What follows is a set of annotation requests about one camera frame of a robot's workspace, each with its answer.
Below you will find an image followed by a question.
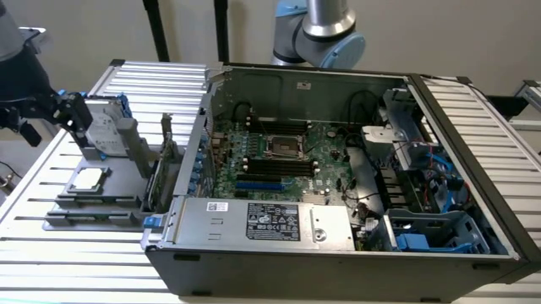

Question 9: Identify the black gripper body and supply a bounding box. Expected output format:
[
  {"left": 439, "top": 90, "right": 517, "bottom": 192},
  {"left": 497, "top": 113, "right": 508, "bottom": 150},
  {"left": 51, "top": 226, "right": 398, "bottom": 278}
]
[{"left": 0, "top": 46, "right": 56, "bottom": 118}]

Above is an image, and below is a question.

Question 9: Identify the silver CPU chip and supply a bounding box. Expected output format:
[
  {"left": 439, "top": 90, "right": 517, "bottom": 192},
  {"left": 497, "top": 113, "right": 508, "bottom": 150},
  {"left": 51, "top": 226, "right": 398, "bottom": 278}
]
[{"left": 68, "top": 167, "right": 107, "bottom": 193}]

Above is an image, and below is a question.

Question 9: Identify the long black expansion slot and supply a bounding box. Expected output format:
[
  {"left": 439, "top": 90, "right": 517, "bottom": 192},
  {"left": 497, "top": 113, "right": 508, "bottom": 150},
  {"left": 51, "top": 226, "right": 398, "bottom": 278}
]
[{"left": 235, "top": 173, "right": 283, "bottom": 183}]

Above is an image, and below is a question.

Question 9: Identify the blue expansion slot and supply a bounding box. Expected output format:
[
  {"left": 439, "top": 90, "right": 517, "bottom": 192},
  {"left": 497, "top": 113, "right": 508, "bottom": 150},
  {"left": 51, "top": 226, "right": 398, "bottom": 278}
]
[
  {"left": 235, "top": 180, "right": 285, "bottom": 188},
  {"left": 235, "top": 186, "right": 285, "bottom": 194}
]

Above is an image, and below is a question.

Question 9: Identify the CPU socket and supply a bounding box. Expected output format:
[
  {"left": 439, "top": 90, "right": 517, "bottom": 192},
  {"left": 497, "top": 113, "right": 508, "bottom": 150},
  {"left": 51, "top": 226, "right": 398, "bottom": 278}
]
[{"left": 256, "top": 134, "right": 309, "bottom": 160}]

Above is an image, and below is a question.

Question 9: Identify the hard disk with blue rails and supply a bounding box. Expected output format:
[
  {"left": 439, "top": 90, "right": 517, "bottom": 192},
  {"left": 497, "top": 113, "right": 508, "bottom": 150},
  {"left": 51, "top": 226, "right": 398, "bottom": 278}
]
[{"left": 83, "top": 92, "right": 138, "bottom": 160}]

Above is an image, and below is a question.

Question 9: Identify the grey parts rack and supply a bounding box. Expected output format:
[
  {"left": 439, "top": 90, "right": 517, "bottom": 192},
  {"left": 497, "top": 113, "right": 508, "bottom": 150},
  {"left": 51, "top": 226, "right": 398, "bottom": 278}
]
[{"left": 40, "top": 117, "right": 187, "bottom": 232}]

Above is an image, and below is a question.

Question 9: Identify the green graphics card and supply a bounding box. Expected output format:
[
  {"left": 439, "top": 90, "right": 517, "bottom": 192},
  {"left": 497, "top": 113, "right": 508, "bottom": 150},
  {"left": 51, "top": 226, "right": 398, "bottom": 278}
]
[{"left": 142, "top": 113, "right": 187, "bottom": 213}]

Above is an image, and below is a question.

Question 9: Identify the black stand pole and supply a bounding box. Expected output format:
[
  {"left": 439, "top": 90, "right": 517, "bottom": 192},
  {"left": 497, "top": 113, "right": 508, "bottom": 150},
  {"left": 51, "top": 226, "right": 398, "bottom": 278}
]
[
  {"left": 142, "top": 0, "right": 171, "bottom": 63},
  {"left": 214, "top": 0, "right": 231, "bottom": 63}
]

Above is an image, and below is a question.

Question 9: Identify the blue case latch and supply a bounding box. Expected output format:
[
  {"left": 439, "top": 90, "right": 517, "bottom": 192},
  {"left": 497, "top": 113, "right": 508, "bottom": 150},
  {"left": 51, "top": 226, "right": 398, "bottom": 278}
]
[{"left": 143, "top": 215, "right": 164, "bottom": 231}]

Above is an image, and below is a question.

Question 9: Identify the silver power supply unit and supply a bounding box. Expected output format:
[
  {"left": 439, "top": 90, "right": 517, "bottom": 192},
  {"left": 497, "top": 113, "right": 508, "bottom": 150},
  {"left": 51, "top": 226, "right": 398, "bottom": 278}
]
[{"left": 159, "top": 197, "right": 357, "bottom": 253}]

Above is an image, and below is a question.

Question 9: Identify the green motherboard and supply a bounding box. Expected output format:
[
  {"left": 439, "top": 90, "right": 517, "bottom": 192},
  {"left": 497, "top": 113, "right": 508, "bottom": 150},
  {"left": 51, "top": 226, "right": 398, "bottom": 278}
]
[{"left": 206, "top": 117, "right": 361, "bottom": 204}]

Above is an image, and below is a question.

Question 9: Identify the silver metal drive cage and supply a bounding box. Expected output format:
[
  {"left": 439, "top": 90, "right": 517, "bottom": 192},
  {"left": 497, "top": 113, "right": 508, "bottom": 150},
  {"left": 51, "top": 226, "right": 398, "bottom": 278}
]
[{"left": 361, "top": 87, "right": 441, "bottom": 169}]

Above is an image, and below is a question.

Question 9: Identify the black open PC case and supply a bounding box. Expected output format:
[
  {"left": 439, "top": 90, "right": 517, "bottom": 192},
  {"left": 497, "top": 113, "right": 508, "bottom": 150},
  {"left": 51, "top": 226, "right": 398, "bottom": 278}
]
[{"left": 140, "top": 61, "right": 541, "bottom": 298}]

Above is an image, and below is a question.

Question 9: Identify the blue disk bay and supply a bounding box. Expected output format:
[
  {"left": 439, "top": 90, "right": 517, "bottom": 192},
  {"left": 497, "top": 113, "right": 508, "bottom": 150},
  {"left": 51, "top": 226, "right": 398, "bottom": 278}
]
[{"left": 381, "top": 208, "right": 494, "bottom": 255}]

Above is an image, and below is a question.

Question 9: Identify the black floor cable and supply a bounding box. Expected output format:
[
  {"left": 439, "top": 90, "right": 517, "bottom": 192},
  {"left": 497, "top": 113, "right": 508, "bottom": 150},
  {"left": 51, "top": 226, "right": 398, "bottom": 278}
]
[{"left": 0, "top": 160, "right": 19, "bottom": 192}]

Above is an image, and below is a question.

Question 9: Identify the short black looped wire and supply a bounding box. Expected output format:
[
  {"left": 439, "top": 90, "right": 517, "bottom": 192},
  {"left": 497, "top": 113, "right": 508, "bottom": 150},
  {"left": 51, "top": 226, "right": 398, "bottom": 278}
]
[{"left": 234, "top": 100, "right": 255, "bottom": 124}]

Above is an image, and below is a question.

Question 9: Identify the tall black looped wire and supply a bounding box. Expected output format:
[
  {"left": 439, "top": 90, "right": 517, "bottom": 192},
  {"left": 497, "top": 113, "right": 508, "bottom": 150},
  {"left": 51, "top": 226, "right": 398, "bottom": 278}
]
[{"left": 347, "top": 89, "right": 381, "bottom": 125}]

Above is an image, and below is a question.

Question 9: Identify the blue data wire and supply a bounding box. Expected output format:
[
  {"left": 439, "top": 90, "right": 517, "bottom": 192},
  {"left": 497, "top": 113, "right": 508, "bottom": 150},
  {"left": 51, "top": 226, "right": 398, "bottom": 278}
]
[{"left": 425, "top": 151, "right": 470, "bottom": 217}]

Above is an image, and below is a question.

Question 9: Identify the thin black cable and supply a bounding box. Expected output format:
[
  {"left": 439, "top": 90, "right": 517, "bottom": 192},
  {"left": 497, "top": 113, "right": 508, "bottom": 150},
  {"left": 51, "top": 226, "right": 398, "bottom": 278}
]
[{"left": 421, "top": 74, "right": 496, "bottom": 105}]

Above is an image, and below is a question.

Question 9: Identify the aluminium frame table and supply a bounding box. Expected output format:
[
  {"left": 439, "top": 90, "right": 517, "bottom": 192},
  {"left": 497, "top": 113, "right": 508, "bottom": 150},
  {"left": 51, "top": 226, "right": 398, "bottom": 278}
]
[{"left": 506, "top": 79, "right": 541, "bottom": 131}]

